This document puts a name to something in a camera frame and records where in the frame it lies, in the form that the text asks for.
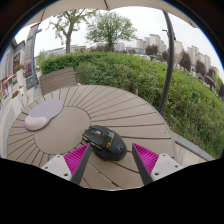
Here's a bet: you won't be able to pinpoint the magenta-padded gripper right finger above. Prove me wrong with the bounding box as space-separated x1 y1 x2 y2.
131 143 183 187

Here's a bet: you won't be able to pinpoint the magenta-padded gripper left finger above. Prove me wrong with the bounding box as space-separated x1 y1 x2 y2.
42 143 92 186

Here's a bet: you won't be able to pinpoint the black computer mouse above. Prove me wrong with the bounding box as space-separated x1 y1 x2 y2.
81 124 128 162

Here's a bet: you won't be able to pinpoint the lilac mouse pad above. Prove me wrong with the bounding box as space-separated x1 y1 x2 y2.
23 98 64 132

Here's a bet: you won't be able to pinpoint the white planter box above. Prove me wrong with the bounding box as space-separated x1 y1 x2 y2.
13 63 26 88
11 88 28 116

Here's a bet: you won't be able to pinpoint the grey slatted chair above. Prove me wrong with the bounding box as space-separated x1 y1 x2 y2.
39 66 78 96

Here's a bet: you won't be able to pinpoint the green hedge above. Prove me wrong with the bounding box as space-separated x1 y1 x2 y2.
38 51 224 159

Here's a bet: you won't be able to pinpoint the dark curved umbrella pole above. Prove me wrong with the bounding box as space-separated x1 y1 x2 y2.
157 10 176 116

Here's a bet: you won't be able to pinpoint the grey shop building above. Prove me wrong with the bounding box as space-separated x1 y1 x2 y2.
0 38 27 81

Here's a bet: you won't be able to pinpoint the grey sign pillar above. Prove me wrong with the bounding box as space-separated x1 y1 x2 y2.
24 23 43 89

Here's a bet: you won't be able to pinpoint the thin-crowned tree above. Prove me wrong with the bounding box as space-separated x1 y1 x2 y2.
46 9 98 54

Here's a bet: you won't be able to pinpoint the distant apartment buildings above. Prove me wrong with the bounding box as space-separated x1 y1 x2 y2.
38 33 224 88

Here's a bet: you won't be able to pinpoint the round-crowned tree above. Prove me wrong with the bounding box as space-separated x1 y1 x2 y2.
84 10 138 52

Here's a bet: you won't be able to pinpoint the beige umbrella canopy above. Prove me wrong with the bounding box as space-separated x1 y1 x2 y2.
24 0 198 29

